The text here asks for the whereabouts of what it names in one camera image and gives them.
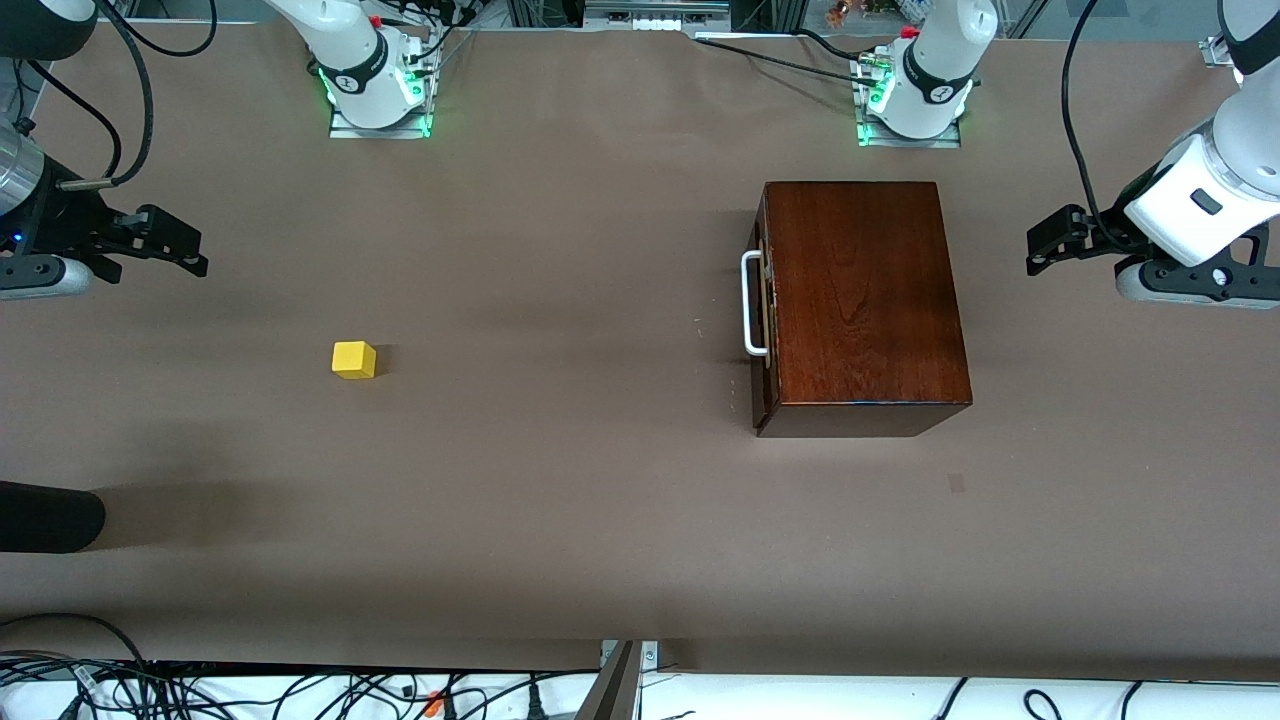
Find dark brown wooden cabinet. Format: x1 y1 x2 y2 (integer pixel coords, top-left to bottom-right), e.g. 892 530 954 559
752 181 973 439

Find black cylinder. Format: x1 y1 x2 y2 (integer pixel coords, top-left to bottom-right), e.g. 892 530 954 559
0 480 106 554

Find small colourful figurines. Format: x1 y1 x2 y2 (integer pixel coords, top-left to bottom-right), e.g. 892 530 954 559
825 0 901 26

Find grey power strip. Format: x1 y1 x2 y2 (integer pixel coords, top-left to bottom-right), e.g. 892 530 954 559
583 0 733 37

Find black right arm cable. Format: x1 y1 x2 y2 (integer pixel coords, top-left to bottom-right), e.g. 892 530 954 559
20 0 219 193

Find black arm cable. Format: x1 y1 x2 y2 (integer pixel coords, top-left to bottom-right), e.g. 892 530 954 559
20 0 219 193
1060 0 1141 256

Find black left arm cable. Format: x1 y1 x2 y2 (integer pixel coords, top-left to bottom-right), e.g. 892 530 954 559
1060 0 1141 256

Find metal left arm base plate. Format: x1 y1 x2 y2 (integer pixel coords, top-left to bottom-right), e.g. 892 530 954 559
853 55 964 150

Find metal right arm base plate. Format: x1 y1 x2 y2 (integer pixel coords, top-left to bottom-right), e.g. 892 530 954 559
328 98 435 140

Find long black base cable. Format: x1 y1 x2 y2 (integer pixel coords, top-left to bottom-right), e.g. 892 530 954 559
693 30 886 86

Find black base cable bundle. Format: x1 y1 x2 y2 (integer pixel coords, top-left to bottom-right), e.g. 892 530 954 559
375 0 481 71

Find tangled black cable bundle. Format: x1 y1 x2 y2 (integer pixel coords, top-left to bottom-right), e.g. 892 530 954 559
0 612 601 720

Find grey metal bracket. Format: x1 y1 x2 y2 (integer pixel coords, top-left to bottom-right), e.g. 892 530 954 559
575 640 661 720

